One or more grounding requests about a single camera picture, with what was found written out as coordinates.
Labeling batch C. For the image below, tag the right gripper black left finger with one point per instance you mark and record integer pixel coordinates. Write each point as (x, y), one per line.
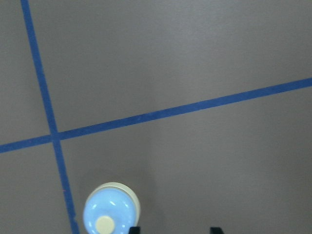
(134, 230)

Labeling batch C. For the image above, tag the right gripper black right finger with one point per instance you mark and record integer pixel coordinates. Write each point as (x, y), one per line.
(216, 230)

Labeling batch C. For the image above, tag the blue service bell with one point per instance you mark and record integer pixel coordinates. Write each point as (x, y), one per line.
(112, 208)

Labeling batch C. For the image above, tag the brown paper table mat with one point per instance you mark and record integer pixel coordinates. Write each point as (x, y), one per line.
(202, 107)

